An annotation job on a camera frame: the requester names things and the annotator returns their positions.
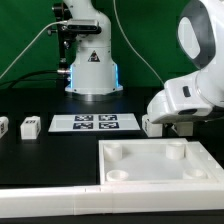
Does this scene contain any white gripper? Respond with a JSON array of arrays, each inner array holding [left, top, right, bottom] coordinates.
[[147, 73, 224, 124]]

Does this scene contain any white square table top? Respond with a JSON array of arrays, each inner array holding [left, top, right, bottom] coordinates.
[[99, 139, 224, 185]]

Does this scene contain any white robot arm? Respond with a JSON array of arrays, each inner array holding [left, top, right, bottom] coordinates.
[[63, 0, 224, 124]]

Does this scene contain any white tag sheet base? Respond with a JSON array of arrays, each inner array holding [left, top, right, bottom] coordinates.
[[49, 113, 140, 132]]

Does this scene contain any white L-shaped obstacle fence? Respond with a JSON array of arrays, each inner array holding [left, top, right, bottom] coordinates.
[[0, 184, 224, 218]]

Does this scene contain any white cable behind robot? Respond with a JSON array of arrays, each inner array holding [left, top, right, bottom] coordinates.
[[112, 0, 166, 87]]

